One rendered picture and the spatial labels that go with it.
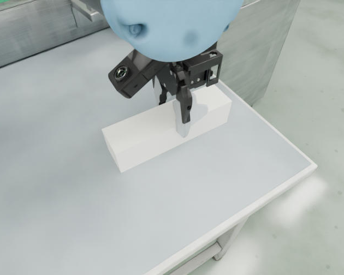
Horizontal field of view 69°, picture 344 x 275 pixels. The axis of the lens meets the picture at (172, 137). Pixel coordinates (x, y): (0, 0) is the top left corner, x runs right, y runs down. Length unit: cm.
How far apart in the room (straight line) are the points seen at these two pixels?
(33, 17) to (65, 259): 57
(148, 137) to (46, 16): 46
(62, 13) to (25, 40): 12
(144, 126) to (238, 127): 20
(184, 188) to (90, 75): 38
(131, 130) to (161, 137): 5
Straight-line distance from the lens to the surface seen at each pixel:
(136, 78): 35
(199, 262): 97
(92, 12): 69
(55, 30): 79
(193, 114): 43
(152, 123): 44
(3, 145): 59
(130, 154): 43
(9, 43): 77
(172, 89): 39
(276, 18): 123
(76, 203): 45
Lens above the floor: 114
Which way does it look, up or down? 52 degrees down
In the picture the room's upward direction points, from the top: straight up
